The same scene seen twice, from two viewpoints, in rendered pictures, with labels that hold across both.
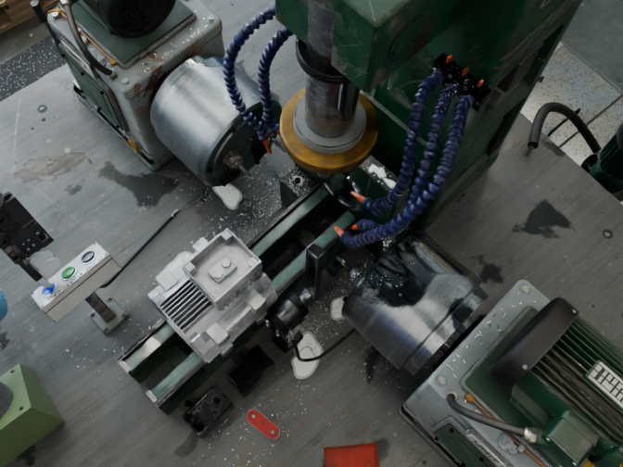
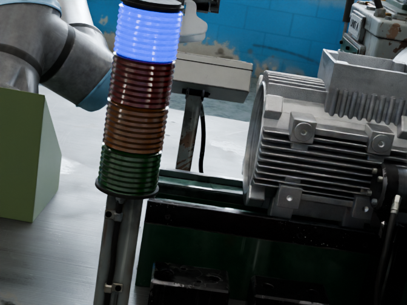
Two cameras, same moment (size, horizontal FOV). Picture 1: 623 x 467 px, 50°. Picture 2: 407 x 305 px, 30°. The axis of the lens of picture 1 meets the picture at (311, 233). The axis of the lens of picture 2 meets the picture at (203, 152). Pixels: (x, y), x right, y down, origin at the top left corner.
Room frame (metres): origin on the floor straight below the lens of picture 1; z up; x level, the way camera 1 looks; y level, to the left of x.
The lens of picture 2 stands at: (-0.43, -0.40, 1.30)
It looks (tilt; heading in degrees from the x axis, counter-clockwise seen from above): 18 degrees down; 45
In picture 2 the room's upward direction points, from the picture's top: 10 degrees clockwise
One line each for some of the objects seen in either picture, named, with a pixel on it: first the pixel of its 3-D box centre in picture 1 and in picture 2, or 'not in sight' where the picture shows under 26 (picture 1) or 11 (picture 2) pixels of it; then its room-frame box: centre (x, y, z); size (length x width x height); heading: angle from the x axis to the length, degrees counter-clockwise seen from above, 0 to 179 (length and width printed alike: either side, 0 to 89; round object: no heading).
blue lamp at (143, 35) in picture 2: not in sight; (148, 31); (0.02, 0.14, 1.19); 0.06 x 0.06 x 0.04
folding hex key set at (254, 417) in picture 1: (262, 424); not in sight; (0.18, 0.08, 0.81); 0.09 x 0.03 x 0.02; 55
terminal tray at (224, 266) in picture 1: (222, 270); (366, 88); (0.44, 0.17, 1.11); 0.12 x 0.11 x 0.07; 138
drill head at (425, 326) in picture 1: (423, 309); not in sight; (0.40, -0.24, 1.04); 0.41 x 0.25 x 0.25; 48
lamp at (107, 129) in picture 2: not in sight; (135, 122); (0.02, 0.14, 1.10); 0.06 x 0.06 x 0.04
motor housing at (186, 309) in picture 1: (213, 297); (323, 148); (0.41, 0.20, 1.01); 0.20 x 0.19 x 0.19; 138
